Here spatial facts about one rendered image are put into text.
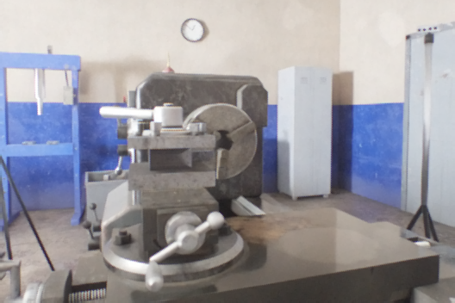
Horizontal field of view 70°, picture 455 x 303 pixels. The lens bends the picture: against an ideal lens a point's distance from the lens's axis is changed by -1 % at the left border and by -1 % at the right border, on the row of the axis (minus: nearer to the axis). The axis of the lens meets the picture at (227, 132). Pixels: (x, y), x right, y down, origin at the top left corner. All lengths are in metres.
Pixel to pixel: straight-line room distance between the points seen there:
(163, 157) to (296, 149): 4.01
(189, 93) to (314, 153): 3.66
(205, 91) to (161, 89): 0.17
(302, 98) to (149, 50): 2.17
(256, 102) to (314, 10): 4.38
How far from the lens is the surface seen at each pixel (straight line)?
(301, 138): 4.64
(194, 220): 0.49
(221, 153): 1.04
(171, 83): 1.25
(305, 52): 5.35
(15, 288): 0.67
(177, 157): 0.68
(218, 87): 1.29
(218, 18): 4.90
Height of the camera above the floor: 1.17
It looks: 3 degrees down
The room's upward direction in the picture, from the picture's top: straight up
